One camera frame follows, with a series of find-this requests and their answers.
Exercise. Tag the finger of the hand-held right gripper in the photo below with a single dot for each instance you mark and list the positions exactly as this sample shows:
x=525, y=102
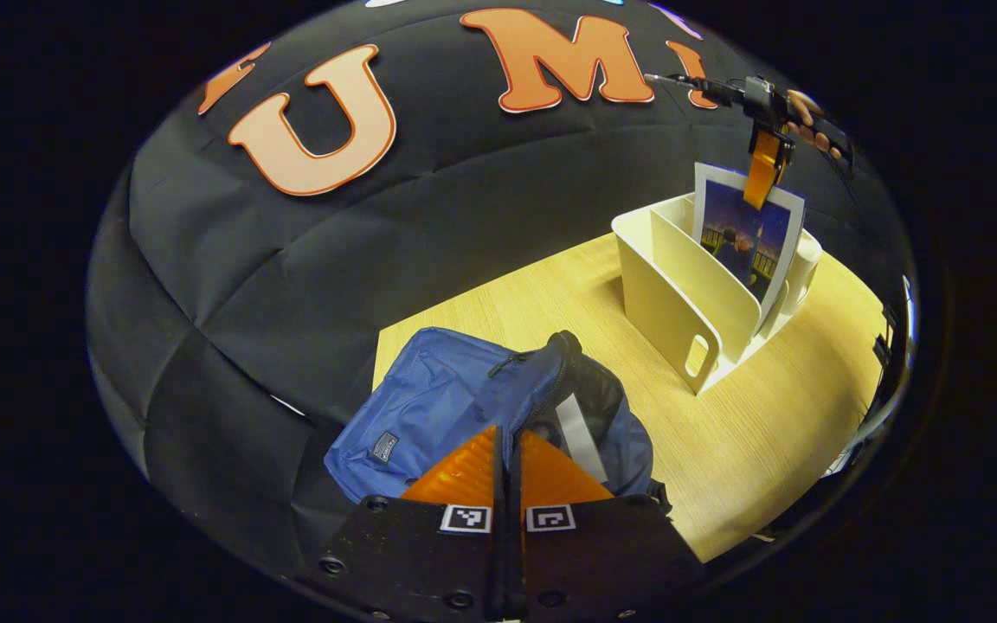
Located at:
x=762, y=169

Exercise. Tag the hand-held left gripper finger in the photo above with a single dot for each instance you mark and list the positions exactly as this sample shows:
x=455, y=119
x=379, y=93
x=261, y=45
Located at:
x=516, y=484
x=496, y=484

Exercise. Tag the blue cover book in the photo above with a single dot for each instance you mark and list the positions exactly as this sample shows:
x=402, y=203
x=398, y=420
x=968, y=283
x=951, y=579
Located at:
x=745, y=242

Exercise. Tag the black and white book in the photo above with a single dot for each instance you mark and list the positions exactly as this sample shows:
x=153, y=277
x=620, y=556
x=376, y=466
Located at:
x=581, y=441

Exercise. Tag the blue schoolbag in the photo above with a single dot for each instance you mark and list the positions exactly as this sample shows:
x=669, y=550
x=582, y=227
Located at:
x=429, y=407

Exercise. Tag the cream plastic bookshelf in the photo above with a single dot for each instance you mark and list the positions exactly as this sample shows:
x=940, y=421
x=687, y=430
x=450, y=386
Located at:
x=663, y=294

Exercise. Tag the black backdrop cloth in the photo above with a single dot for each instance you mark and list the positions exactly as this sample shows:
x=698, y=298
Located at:
x=247, y=260

